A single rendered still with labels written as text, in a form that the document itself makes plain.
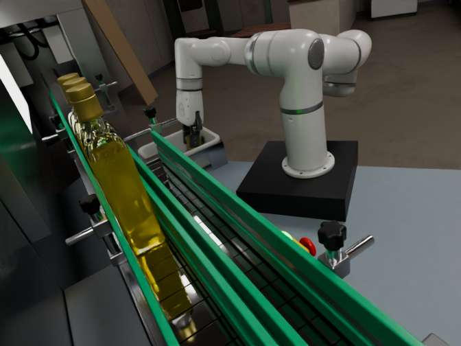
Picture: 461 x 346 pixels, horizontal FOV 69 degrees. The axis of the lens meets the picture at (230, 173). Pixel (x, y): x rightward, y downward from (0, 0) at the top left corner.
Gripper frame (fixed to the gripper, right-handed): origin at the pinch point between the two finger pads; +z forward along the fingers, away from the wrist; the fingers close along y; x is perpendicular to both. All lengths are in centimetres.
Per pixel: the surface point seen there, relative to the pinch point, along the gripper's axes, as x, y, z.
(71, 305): -41, 45, 7
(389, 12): 501, -301, -57
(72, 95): -35, 41, -23
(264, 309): -24, 70, -6
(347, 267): -14, 71, -8
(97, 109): -33, 41, -21
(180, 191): -16.6, 30.1, 0.6
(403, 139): 181, -40, 39
